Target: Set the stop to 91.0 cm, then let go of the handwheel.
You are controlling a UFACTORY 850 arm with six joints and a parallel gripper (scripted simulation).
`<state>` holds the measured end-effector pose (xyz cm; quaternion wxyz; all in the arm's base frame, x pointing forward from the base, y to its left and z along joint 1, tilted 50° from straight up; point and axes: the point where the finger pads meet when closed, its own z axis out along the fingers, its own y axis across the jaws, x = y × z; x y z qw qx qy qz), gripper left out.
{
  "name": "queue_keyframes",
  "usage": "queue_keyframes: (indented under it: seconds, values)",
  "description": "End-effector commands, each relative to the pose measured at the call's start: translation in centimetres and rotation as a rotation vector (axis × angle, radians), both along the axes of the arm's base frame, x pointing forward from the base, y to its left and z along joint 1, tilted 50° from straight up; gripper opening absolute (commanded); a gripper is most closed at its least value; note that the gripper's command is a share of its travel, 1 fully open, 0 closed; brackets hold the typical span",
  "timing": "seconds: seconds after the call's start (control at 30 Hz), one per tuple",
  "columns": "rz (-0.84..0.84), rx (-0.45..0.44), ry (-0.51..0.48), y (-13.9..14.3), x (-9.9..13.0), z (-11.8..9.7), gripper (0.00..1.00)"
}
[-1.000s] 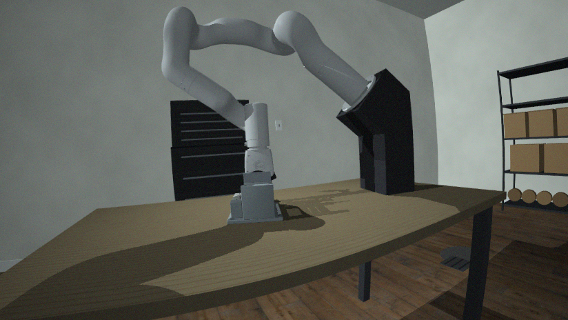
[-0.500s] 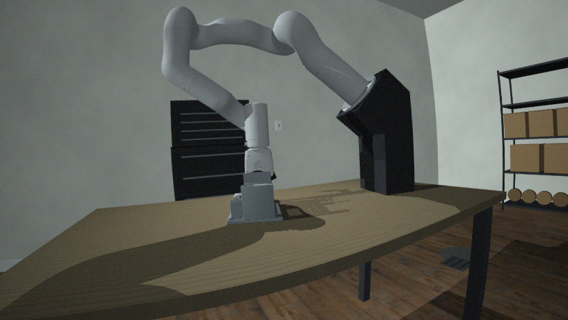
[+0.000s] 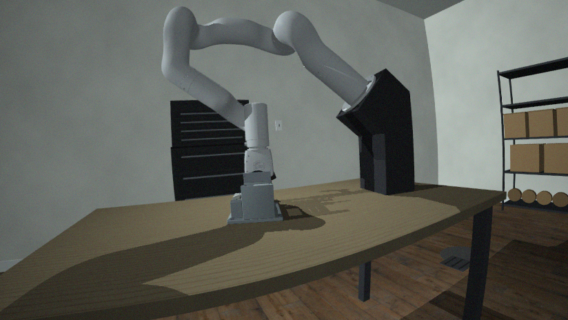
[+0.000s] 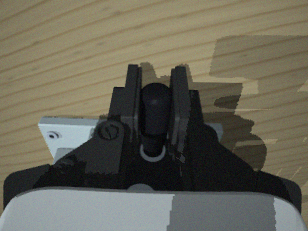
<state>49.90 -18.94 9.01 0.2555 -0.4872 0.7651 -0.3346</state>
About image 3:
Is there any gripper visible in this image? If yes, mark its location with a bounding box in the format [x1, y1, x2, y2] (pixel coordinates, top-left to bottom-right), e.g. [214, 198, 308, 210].
[245, 148, 276, 180]

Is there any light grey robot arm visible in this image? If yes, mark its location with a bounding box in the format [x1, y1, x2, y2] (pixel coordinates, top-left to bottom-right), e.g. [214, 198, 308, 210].
[161, 6, 376, 149]

